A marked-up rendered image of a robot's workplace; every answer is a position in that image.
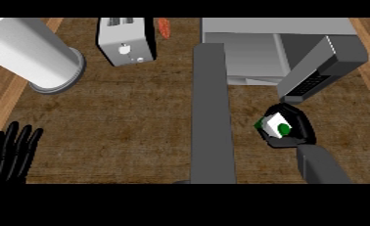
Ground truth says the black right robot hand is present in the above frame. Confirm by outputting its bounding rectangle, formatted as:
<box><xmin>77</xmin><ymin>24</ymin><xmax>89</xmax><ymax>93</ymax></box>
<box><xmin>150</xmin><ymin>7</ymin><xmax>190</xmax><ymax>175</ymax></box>
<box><xmin>258</xmin><ymin>102</ymin><xmax>318</xmax><ymax>149</ymax></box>

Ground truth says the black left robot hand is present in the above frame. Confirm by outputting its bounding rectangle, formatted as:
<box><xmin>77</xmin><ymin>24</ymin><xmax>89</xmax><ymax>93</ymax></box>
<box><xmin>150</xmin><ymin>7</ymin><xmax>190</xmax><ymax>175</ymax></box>
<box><xmin>0</xmin><ymin>120</ymin><xmax>44</xmax><ymax>185</ymax></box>

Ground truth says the white and green milk carton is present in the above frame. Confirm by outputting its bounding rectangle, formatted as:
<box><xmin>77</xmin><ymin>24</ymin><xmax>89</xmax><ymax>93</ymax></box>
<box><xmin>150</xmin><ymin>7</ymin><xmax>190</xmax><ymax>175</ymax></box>
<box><xmin>253</xmin><ymin>112</ymin><xmax>292</xmax><ymax>139</ymax></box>

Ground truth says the dark grey microwave door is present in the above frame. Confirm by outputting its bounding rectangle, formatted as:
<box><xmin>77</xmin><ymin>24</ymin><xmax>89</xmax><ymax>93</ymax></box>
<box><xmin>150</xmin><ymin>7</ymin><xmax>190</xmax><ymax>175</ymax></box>
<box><xmin>190</xmin><ymin>42</ymin><xmax>238</xmax><ymax>185</ymax></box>

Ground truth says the grey microwave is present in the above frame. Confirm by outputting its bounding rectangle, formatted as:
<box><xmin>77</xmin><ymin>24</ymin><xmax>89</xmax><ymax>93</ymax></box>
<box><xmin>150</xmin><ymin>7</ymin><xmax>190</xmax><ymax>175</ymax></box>
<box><xmin>201</xmin><ymin>18</ymin><xmax>370</xmax><ymax>105</ymax></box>

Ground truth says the white toaster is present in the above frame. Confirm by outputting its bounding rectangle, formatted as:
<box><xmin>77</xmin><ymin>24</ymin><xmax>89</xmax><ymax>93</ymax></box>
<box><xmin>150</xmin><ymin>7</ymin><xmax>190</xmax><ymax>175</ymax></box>
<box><xmin>96</xmin><ymin>18</ymin><xmax>157</xmax><ymax>68</ymax></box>

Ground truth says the orange red sausage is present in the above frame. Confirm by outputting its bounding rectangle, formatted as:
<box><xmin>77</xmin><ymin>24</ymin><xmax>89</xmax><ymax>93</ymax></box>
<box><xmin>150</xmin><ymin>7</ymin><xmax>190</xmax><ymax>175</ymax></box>
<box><xmin>155</xmin><ymin>18</ymin><xmax>172</xmax><ymax>40</ymax></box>

